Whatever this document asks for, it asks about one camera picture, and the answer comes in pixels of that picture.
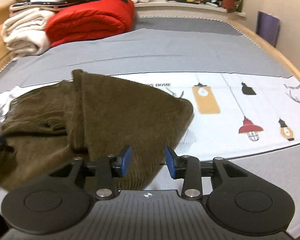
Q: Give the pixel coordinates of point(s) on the wooden bed frame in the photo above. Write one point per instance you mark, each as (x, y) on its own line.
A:
(260, 42)

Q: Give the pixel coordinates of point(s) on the purple folder by wall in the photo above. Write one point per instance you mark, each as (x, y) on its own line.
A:
(268, 27)

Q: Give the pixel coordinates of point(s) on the cream folded blanket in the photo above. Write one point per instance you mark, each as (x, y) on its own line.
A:
(24, 33)

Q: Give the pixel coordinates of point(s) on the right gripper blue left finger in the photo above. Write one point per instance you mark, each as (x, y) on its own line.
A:
(63, 197)

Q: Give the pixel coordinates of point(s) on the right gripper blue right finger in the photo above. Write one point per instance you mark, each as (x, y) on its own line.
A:
(234, 198)

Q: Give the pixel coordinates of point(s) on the red folded quilt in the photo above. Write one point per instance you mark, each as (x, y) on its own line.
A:
(90, 21)

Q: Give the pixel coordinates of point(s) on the grey printed bed sheet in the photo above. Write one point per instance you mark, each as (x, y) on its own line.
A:
(246, 103)

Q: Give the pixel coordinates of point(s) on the dark patterned folded cloth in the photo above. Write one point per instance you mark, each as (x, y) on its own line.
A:
(53, 6)

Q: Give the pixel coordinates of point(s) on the brown corduroy pants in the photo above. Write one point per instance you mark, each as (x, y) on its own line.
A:
(89, 117)

